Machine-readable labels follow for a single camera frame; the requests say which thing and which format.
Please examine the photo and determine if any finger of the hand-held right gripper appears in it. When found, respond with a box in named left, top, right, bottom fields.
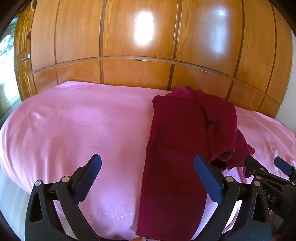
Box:
left=244, top=155, right=269, bottom=184
left=274, top=156, right=296, bottom=184

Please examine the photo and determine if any wooden wardrobe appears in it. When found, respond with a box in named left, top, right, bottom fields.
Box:
left=14, top=0, right=294, bottom=118

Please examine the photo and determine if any pink bed sheet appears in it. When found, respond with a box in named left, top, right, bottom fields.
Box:
left=0, top=81, right=296, bottom=239

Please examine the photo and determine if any maroon knit cloth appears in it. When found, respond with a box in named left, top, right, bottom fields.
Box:
left=135, top=86, right=256, bottom=240

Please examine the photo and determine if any window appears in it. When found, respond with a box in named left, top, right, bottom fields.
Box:
left=0, top=19, right=21, bottom=112

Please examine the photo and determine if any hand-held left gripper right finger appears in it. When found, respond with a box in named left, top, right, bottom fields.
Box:
left=190, top=155, right=272, bottom=241

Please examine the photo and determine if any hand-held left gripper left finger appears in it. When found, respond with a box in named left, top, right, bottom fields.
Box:
left=24, top=153, right=102, bottom=241

